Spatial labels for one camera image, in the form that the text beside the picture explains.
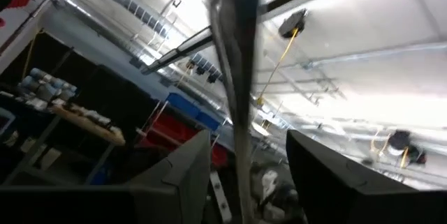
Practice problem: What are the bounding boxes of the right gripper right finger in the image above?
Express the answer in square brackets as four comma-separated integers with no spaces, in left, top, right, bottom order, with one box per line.
[286,129,447,224]

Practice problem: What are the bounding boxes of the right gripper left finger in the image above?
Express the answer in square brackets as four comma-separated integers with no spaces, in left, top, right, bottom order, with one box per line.
[0,129,212,224]

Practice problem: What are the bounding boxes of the person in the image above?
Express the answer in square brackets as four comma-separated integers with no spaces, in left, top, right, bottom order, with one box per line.
[249,163,308,224]

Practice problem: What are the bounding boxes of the red storage bins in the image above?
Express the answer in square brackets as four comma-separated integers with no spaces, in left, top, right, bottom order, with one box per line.
[138,112,231,169]

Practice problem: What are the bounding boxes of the wooden workbench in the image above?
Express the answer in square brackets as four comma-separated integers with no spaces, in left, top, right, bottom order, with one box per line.
[0,66,126,186]

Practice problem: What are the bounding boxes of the blue storage bin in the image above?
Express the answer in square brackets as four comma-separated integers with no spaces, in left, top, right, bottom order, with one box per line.
[166,93,202,119]
[195,111,221,131]

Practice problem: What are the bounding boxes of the black ceiling cord reel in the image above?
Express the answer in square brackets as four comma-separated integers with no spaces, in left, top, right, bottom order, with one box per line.
[278,8,309,40]
[386,129,427,166]

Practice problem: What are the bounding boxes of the silver perforated bracket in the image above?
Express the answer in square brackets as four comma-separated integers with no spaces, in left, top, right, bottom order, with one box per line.
[208,170,234,223]

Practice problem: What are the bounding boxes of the black partition wall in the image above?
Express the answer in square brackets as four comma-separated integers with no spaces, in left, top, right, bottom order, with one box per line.
[0,31,168,187]

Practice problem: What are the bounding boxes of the yellow hanging cord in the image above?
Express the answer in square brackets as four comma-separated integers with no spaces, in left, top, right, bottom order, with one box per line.
[256,28,300,106]

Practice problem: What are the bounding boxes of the black rail with light strips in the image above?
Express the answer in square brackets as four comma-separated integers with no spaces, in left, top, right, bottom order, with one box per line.
[141,0,350,75]

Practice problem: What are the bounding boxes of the silver ventilation duct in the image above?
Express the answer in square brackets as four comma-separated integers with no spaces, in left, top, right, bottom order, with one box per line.
[78,0,226,82]

